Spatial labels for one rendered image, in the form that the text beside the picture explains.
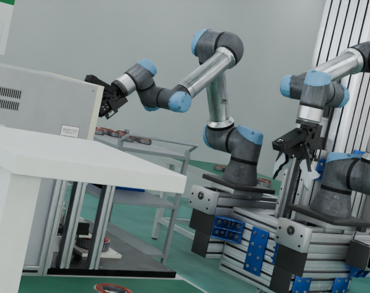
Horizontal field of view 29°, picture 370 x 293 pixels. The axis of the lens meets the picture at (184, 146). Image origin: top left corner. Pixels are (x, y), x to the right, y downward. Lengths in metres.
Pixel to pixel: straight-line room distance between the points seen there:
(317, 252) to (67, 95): 1.05
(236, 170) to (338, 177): 0.51
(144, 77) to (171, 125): 6.41
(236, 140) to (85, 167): 1.80
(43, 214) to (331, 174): 1.09
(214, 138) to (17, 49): 5.11
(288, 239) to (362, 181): 0.33
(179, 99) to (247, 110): 7.17
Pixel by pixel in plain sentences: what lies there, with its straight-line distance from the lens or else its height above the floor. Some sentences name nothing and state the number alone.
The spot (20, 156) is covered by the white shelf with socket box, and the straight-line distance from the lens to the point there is 1.22.
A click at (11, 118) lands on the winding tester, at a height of 1.17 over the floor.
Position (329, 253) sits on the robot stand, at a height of 0.90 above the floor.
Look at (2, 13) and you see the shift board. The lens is 7.91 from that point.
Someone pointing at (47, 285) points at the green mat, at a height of 0.75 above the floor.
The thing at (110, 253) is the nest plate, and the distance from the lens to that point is 2.46.
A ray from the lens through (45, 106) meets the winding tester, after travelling 2.21.
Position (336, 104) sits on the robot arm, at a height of 1.42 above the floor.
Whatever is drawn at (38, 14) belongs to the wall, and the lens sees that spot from 8.06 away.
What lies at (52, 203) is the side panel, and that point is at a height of 0.97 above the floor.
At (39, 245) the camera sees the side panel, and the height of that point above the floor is 0.84.
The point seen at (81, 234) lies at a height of 0.83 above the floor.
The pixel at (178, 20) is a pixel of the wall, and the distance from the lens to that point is 8.94.
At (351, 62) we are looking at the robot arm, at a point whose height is 1.58.
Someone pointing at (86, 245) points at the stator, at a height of 0.80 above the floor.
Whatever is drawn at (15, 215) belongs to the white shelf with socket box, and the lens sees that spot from 1.31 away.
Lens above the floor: 1.37
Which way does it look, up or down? 4 degrees down
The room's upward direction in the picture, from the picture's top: 13 degrees clockwise
